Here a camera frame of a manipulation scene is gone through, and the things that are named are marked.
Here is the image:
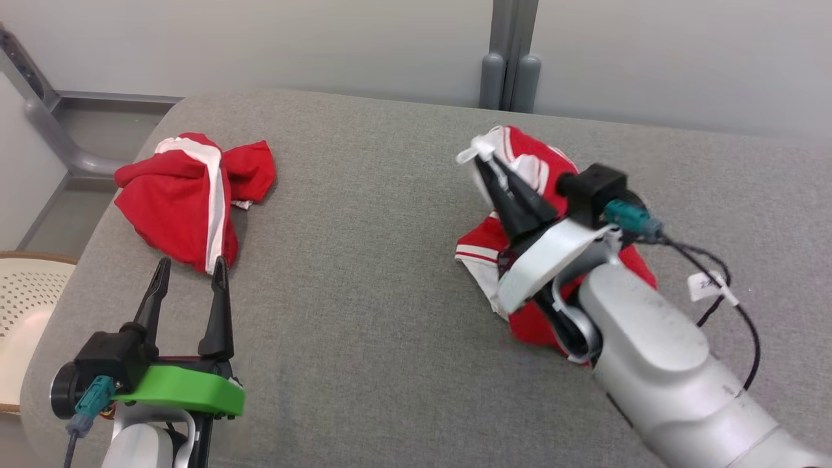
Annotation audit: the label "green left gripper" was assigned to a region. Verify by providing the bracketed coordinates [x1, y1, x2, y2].
[114, 255, 246, 418]

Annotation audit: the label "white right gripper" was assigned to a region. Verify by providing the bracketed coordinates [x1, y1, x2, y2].
[473, 155, 618, 314]

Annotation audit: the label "red basketball jersey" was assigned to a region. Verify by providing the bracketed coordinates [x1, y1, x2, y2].
[454, 125, 658, 365]

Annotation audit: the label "red white-striped shorts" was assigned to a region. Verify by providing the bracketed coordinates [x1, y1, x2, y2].
[114, 132, 277, 275]

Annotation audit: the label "grey round bumper tube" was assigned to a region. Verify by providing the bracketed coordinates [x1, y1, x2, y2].
[513, 54, 542, 113]
[480, 52, 506, 111]

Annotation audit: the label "cream perforated laundry basket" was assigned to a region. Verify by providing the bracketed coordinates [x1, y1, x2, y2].
[0, 252, 79, 413]

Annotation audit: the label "grey bent metal pipe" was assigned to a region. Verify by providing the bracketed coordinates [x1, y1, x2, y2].
[25, 97, 127, 177]

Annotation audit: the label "grey perforated metal bar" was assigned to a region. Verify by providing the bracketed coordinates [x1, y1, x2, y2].
[0, 26, 62, 111]

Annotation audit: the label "right teal-plug black cable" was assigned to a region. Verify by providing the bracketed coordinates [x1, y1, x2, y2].
[604, 199, 761, 392]

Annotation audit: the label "teal-plug black cable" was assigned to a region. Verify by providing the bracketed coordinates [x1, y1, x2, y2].
[62, 376, 119, 468]
[604, 199, 761, 392]

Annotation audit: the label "left teal-plug black cable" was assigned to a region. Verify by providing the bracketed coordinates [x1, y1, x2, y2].
[62, 376, 119, 468]

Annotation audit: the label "grey vertical frame post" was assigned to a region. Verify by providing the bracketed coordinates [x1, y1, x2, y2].
[491, 0, 540, 112]

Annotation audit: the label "white cable label tag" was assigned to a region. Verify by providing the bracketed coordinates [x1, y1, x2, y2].
[688, 270, 740, 307]

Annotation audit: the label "grey horizontal frame rail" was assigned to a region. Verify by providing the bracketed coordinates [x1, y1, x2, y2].
[55, 91, 184, 108]

